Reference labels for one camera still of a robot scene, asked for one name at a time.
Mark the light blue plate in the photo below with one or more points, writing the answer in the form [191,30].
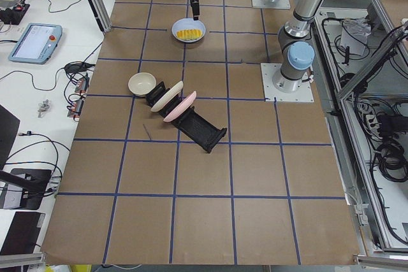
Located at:
[188,23]

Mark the cream plate in rack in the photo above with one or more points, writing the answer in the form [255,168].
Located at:
[167,97]

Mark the pink plate in rack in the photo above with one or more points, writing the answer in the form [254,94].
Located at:
[181,107]

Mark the cream bowl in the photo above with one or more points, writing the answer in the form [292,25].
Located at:
[141,84]

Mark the black dish rack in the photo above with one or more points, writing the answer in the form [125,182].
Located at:
[193,125]

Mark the blue teach pendant tablet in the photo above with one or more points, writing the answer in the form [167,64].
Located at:
[36,44]

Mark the black monitor stand base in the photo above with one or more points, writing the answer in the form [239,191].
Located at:
[24,189]

